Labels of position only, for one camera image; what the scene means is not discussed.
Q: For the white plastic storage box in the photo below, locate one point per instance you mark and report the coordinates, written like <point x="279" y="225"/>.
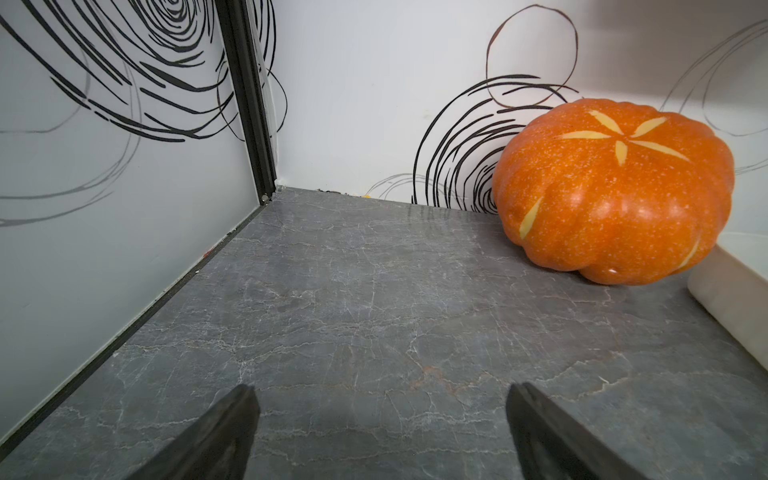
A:
<point x="731" y="284"/>

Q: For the black corner frame post left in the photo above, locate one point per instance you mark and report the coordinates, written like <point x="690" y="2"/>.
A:
<point x="241" y="51"/>

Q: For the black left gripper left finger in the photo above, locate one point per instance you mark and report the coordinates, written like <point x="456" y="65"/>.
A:
<point x="216" y="446"/>

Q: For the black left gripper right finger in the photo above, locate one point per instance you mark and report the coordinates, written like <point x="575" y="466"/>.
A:
<point x="550" y="444"/>

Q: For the orange pumpkin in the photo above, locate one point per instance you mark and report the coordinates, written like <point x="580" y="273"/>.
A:
<point x="620" y="193"/>

